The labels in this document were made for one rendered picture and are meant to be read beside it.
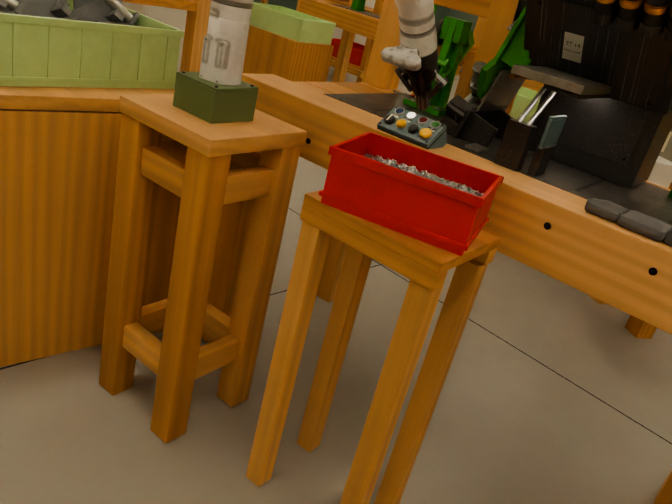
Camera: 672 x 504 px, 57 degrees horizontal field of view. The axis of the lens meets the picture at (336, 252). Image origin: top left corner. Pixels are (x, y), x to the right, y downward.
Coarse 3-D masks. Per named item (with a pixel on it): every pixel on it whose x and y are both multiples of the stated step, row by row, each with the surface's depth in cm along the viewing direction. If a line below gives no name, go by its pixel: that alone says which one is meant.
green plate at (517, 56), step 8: (520, 16) 148; (520, 24) 149; (512, 32) 150; (520, 32) 150; (512, 40) 151; (520, 40) 150; (504, 48) 152; (512, 48) 152; (520, 48) 151; (496, 56) 153; (504, 56) 153; (512, 56) 152; (520, 56) 151; (528, 56) 150; (504, 64) 158; (512, 64) 153; (520, 64) 151; (528, 64) 150; (496, 72) 158
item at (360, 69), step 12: (264, 0) 831; (300, 0) 728; (324, 0) 698; (336, 0) 697; (348, 0) 710; (372, 12) 661; (336, 48) 709; (360, 48) 736; (360, 60) 688; (348, 72) 691; (360, 72) 679
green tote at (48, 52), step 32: (0, 32) 146; (32, 32) 151; (64, 32) 157; (96, 32) 163; (128, 32) 169; (160, 32) 176; (0, 64) 149; (32, 64) 155; (64, 64) 161; (96, 64) 167; (128, 64) 174; (160, 64) 181
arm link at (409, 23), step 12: (396, 0) 118; (408, 0) 115; (420, 0) 118; (432, 0) 119; (408, 12) 118; (420, 12) 118; (432, 12) 120; (408, 24) 121; (420, 24) 120; (432, 24) 122
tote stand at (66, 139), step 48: (0, 96) 146; (48, 96) 153; (96, 96) 162; (0, 144) 151; (48, 144) 158; (96, 144) 167; (0, 192) 156; (48, 192) 164; (96, 192) 173; (0, 240) 162; (48, 240) 170; (96, 240) 180; (0, 288) 168; (48, 288) 177; (96, 288) 187; (144, 288) 199; (0, 336) 174; (48, 336) 184; (96, 336) 195
